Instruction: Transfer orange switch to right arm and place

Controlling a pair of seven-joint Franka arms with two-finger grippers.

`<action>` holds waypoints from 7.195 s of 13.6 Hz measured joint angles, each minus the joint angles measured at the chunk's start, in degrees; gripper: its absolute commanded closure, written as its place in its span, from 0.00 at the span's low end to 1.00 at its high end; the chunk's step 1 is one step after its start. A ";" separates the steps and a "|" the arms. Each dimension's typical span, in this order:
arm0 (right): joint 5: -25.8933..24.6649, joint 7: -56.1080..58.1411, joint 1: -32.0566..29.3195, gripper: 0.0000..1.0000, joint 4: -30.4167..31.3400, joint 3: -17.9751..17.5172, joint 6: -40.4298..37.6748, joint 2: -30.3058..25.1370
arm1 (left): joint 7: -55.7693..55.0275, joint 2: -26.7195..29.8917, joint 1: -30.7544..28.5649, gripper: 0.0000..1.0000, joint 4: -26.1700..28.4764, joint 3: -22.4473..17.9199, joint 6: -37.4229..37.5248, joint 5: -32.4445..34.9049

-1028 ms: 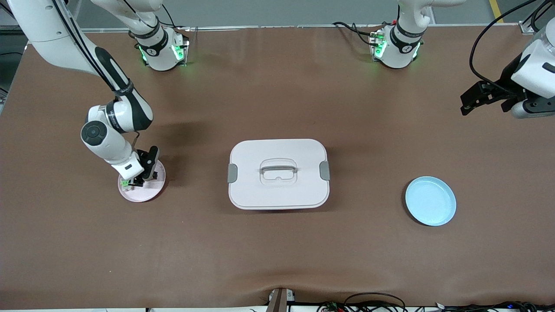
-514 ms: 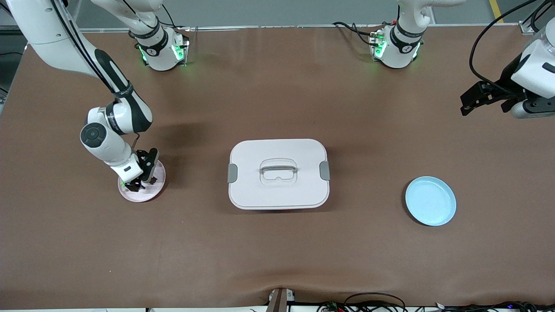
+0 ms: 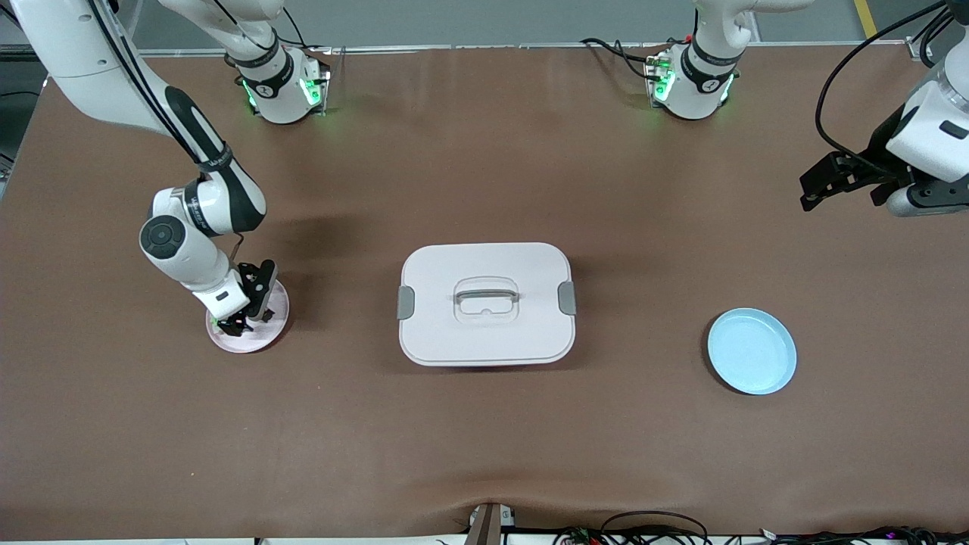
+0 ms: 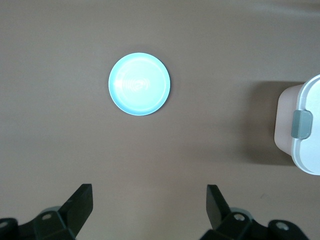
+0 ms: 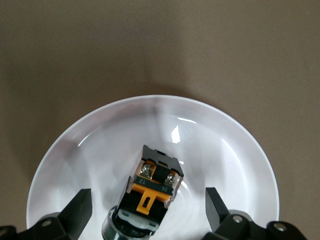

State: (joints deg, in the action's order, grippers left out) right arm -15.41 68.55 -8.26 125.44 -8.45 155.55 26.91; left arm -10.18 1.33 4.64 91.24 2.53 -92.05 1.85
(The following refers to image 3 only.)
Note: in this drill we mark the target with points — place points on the white lidded box grey clips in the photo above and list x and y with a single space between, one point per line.
484 341

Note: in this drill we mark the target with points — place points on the aluminium frame profile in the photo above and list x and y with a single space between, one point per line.
918 49

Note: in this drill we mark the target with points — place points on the brown table mat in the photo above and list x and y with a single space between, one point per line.
484 454

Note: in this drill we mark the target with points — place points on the pink round plate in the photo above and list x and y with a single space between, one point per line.
265 337

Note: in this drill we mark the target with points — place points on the light blue round plate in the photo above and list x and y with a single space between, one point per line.
757 352

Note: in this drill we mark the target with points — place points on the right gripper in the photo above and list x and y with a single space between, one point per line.
247 274

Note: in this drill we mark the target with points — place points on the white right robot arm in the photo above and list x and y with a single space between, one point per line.
83 68

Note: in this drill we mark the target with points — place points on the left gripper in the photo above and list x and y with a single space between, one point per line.
883 149

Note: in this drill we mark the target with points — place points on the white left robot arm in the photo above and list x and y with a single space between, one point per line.
708 83

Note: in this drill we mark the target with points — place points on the metal table edge bracket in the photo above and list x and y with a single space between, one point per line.
488 526

